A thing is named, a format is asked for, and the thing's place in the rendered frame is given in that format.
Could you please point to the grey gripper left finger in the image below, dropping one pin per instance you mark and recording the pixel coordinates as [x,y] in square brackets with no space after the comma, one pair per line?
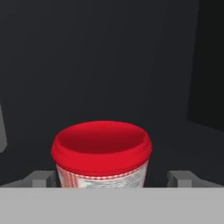
[39,179]

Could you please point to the dark cabinet interior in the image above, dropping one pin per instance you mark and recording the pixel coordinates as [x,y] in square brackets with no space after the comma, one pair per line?
[110,58]

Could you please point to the red-lidded jam jar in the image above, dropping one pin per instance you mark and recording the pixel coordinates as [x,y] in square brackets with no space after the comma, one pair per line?
[101,148]

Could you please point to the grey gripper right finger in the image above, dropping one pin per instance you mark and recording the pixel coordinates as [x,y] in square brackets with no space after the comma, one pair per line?
[183,179]

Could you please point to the grey cabinet door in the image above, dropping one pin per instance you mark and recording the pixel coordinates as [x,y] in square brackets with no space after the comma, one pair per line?
[2,131]

